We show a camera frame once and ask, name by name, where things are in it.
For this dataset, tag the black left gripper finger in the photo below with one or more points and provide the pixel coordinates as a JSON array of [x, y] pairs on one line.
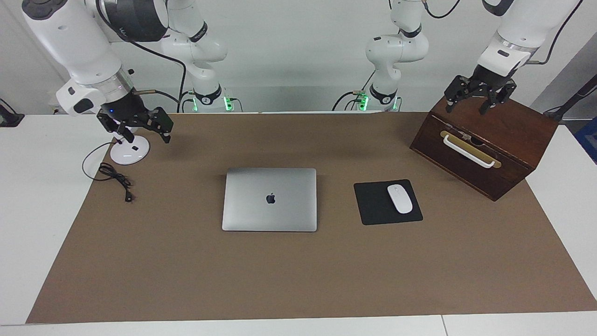
[[450, 104], [486, 105]]

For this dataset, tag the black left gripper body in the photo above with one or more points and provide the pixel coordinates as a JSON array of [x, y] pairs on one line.
[[485, 83]]

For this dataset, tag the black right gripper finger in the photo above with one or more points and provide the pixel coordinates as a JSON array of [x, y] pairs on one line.
[[127, 135], [166, 136]]

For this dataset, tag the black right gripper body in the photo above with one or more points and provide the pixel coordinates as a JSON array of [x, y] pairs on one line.
[[126, 109]]

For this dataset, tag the grey aluminium laptop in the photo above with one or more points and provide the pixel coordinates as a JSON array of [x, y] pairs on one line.
[[270, 210]]

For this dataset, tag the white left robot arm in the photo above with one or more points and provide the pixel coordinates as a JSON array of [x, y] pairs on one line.
[[396, 49]]

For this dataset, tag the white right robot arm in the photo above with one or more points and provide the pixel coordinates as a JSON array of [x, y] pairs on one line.
[[79, 42]]

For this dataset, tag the dark wooden box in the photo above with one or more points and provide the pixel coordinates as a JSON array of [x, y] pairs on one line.
[[503, 135]]

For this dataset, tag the white power strip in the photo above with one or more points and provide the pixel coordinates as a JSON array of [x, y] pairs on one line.
[[53, 110]]

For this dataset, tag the black stand pole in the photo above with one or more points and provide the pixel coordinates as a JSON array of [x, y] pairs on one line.
[[578, 93]]

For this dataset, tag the blue crate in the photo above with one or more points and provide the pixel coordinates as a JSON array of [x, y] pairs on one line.
[[588, 135]]

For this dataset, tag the white computer mouse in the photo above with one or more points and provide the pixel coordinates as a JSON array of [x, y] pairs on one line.
[[400, 199]]

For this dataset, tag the black mouse pad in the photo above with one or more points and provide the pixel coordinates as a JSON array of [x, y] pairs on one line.
[[373, 205]]

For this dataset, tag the brown table mat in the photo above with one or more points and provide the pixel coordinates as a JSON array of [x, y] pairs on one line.
[[280, 280]]

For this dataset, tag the black clamp mount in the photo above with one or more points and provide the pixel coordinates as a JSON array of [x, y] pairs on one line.
[[7, 119]]

